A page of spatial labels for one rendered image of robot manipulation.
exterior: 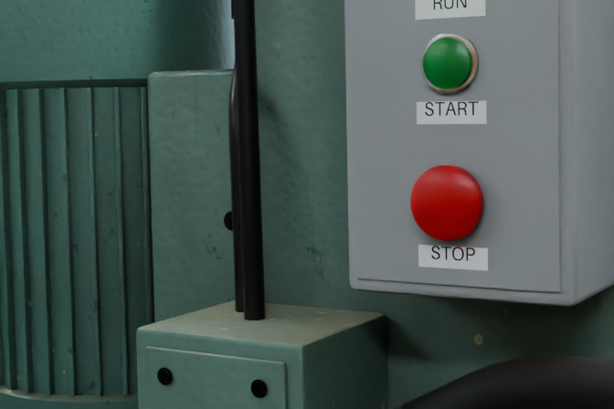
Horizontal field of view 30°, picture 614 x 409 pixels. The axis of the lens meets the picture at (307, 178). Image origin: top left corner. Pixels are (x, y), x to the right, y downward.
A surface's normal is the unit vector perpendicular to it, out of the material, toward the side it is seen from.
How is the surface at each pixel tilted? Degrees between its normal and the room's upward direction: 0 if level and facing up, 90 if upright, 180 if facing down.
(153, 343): 90
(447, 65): 92
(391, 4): 90
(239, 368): 90
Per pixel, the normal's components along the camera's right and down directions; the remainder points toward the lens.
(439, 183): -0.51, -0.09
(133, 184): 0.31, 0.06
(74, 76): -0.07, 0.07
